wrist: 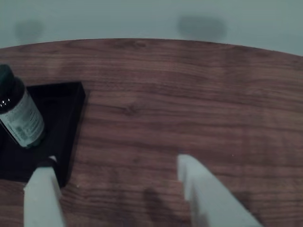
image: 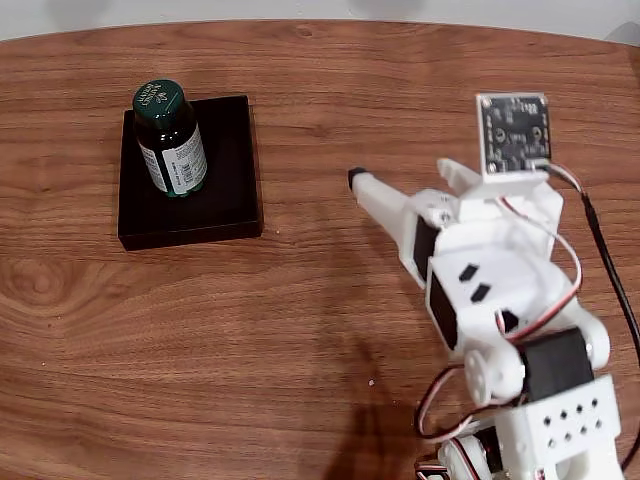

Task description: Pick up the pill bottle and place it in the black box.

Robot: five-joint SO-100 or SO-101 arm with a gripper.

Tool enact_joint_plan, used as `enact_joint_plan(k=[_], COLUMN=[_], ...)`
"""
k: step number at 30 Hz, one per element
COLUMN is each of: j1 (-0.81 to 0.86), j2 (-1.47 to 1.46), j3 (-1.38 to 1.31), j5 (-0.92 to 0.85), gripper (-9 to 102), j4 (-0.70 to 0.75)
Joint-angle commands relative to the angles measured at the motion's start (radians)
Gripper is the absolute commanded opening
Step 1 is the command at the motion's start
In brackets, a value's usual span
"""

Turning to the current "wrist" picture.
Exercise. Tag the green-capped dark pill bottle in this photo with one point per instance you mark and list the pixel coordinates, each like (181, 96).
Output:
(21, 113)

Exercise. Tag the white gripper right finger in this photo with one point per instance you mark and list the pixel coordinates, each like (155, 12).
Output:
(208, 198)

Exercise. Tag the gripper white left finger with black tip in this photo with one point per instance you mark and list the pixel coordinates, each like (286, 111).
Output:
(41, 201)

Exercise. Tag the black shallow cardboard box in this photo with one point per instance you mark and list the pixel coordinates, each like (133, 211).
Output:
(61, 123)

